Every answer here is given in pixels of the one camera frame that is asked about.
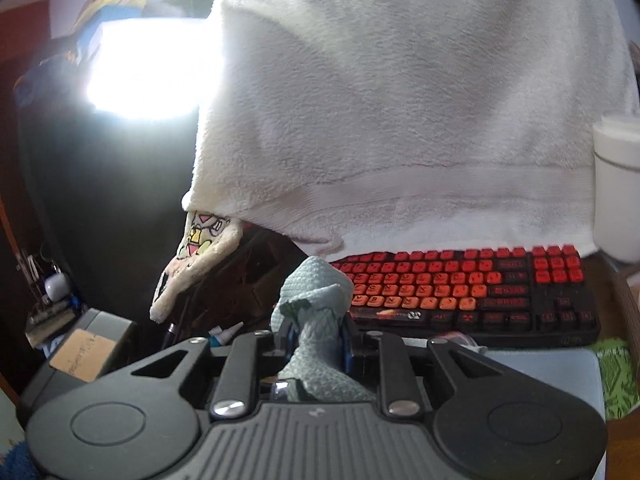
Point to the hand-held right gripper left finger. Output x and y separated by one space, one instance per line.
285 345

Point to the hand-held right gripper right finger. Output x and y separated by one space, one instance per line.
346 352

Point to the green cleaning cloth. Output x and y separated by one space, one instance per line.
315 290

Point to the stack of books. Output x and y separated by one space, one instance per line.
50 317

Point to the blue and white glue tube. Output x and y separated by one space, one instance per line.
225 332

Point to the dark brown box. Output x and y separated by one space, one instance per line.
260 270

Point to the black keyboard with red keys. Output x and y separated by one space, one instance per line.
450 290

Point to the blue fuzzy clothing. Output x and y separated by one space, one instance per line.
15 460

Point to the cartoon printed plush cloth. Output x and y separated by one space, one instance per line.
200 250

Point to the printed mouse pad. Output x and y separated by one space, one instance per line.
540 375

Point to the white towel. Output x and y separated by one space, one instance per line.
400 110

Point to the green packet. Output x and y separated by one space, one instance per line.
617 380

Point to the white humidifier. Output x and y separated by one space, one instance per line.
617 200

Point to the stack of boxes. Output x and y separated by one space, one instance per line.
110 5

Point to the wooden photo frame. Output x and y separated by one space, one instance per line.
630 305

